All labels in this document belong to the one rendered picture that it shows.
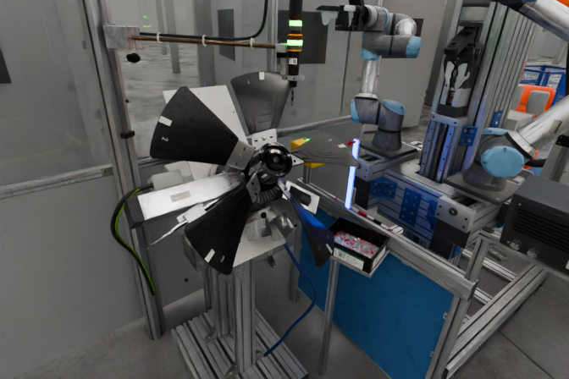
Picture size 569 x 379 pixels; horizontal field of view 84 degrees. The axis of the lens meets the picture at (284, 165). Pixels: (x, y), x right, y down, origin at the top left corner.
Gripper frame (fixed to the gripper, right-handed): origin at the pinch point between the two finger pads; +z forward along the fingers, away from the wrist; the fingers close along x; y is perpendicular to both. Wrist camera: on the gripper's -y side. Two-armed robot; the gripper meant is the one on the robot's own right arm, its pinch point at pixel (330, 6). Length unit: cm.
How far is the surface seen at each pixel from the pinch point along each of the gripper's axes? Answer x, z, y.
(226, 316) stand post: 33, 24, 146
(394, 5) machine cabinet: 153, -372, -21
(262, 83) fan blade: 17.1, 13.8, 24.8
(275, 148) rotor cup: -0.8, 25.0, 41.4
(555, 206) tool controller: -70, 0, 43
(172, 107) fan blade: 18, 48, 28
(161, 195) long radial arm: 16, 56, 53
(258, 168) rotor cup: -1, 33, 46
